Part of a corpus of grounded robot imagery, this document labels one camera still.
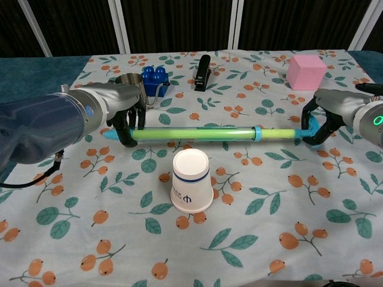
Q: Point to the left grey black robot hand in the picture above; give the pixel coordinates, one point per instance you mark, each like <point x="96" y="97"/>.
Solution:
<point x="115" y="95"/>

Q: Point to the pink foam cube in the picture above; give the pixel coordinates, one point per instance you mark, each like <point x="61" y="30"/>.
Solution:
<point x="305" y="72"/>

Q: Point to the green and blue tube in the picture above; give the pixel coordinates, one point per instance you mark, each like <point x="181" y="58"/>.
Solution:
<point x="191" y="133"/>

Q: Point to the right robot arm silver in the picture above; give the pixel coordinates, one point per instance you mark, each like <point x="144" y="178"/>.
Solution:
<point x="370" y="119"/>

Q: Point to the white frame dark partition screen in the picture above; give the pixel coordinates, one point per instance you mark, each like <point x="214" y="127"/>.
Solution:
<point x="179" y="24"/>

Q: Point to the white paper cup blue print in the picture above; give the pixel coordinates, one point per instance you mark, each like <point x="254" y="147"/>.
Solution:
<point x="191" y="181"/>

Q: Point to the small steel pitcher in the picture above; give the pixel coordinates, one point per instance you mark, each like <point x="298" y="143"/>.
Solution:
<point x="133" y="86"/>

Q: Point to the floral fruit print tablecloth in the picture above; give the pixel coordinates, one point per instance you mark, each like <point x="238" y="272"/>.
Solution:
<point x="191" y="209"/>

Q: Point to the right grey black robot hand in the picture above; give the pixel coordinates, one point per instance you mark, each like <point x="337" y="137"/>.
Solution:
<point x="335" y="104"/>

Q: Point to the blue toy building block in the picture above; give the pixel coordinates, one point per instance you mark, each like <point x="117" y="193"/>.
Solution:
<point x="155" y="81"/>

